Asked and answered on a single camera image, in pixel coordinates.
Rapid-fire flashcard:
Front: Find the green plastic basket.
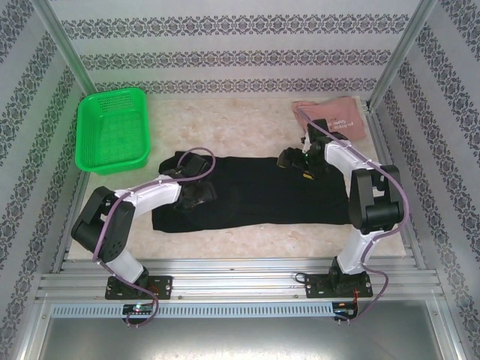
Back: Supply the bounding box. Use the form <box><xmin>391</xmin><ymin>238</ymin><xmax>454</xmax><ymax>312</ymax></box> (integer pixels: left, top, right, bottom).
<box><xmin>74</xmin><ymin>87</ymin><xmax>152</xmax><ymax>177</ymax></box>

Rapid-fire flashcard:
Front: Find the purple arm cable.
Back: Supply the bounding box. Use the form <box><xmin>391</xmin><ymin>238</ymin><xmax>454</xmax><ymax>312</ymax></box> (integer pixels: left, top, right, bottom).
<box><xmin>297</xmin><ymin>106</ymin><xmax>413</xmax><ymax>328</ymax></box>
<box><xmin>91</xmin><ymin>147</ymin><xmax>218</xmax><ymax>329</ymax></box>

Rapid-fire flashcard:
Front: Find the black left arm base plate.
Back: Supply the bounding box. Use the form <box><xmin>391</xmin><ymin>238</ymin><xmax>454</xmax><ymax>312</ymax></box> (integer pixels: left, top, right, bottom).
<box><xmin>104</xmin><ymin>274</ymin><xmax>174</xmax><ymax>302</ymax></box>

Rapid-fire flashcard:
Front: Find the aluminium frame post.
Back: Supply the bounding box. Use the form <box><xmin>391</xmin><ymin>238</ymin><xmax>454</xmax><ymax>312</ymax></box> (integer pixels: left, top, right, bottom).
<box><xmin>364</xmin><ymin>0</ymin><xmax>438</xmax><ymax>110</ymax></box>
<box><xmin>31</xmin><ymin>0</ymin><xmax>99</xmax><ymax>98</ymax></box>

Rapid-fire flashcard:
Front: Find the aluminium mounting rail bed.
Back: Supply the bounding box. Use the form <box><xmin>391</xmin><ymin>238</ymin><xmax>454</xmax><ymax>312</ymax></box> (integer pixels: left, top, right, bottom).
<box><xmin>34</xmin><ymin>256</ymin><xmax>446</xmax><ymax>302</ymax></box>

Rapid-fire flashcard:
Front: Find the pink printed t-shirt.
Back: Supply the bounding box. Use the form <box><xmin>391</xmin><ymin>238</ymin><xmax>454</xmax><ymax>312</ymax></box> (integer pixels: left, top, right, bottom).
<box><xmin>292</xmin><ymin>96</ymin><xmax>366</xmax><ymax>141</ymax></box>

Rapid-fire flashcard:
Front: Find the grey sheet metal panel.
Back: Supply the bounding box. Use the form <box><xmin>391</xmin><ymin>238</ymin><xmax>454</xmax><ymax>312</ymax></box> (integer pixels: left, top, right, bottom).
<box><xmin>21</xmin><ymin>299</ymin><xmax>474</xmax><ymax>360</ymax></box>

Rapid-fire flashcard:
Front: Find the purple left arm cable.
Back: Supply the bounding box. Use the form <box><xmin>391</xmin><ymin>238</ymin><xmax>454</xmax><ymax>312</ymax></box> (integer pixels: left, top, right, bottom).
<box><xmin>91</xmin><ymin>147</ymin><xmax>218</xmax><ymax>329</ymax></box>

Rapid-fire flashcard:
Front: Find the black t-shirt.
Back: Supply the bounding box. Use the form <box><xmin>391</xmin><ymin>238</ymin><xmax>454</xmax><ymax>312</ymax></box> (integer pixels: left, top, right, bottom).
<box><xmin>151</xmin><ymin>149</ymin><xmax>354</xmax><ymax>235</ymax></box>

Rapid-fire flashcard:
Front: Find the grey slotted cable duct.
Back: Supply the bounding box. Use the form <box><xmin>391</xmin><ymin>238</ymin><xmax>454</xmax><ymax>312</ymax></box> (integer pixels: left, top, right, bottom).
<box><xmin>49</xmin><ymin>301</ymin><xmax>335</xmax><ymax>318</ymax></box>

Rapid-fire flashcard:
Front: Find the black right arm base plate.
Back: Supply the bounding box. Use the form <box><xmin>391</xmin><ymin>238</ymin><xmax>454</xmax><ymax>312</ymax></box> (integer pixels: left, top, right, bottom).
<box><xmin>304</xmin><ymin>271</ymin><xmax>374</xmax><ymax>300</ymax></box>

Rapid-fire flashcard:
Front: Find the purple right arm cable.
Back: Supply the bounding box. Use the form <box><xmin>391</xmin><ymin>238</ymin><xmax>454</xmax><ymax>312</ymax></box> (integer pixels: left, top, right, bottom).
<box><xmin>297</xmin><ymin>106</ymin><xmax>413</xmax><ymax>328</ymax></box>

